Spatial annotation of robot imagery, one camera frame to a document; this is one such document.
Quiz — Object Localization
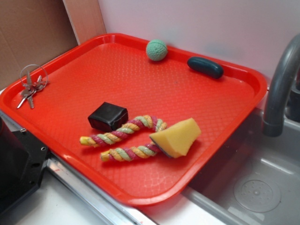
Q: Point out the silver keys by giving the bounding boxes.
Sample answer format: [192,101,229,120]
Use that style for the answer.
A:
[16,64,49,109]

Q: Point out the red plastic tray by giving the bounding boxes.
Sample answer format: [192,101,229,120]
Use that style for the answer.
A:
[0,34,267,206]

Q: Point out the yellow sponge wedge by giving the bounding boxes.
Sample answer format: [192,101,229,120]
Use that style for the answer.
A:
[150,118,202,158]

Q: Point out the black cube block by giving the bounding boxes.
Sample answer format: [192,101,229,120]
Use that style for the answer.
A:
[88,102,128,132]

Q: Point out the green rubber ball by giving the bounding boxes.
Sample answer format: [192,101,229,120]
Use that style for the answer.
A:
[146,39,168,61]

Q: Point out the dark teal oblong block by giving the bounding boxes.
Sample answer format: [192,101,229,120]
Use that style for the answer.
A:
[187,57,224,79]

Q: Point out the grey toy faucet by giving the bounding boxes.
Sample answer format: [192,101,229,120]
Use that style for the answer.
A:
[262,34,300,137]

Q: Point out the grey toy sink basin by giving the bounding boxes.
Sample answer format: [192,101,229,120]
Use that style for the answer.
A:
[183,110,300,225]

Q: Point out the brown cardboard panel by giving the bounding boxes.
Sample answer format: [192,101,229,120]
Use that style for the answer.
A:
[0,0,106,89]

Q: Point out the multicoloured twisted rope toy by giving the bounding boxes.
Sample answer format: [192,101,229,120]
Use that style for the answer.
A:
[79,115,167,162]

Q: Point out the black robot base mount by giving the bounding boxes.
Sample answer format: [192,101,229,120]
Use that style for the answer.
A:
[0,120,49,215]

